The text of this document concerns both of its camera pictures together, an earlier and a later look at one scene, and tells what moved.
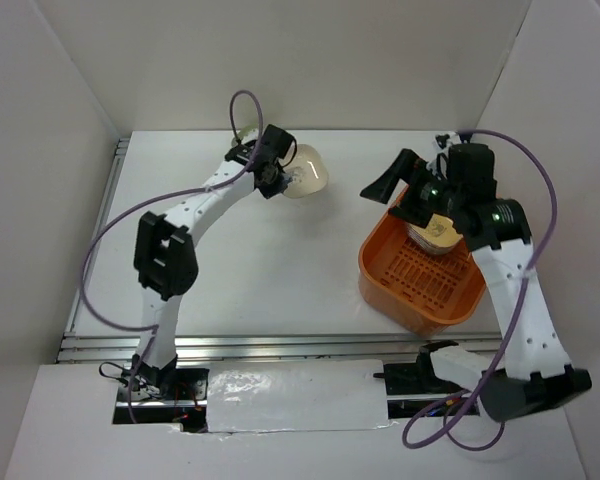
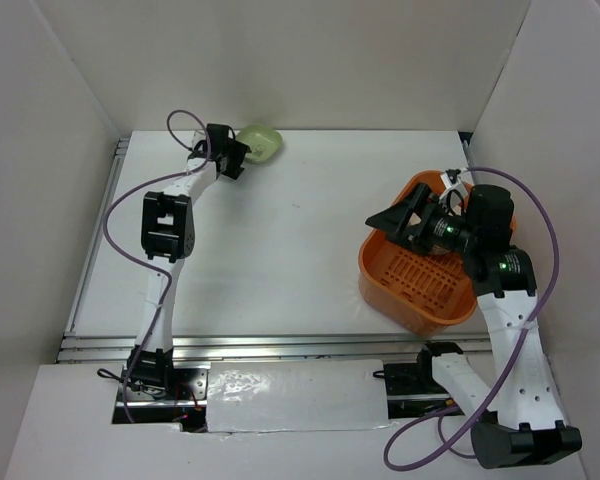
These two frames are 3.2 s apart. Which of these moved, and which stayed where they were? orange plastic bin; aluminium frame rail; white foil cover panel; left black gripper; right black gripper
Moved: left black gripper; right black gripper
Stayed: aluminium frame rail; white foil cover panel; orange plastic bin
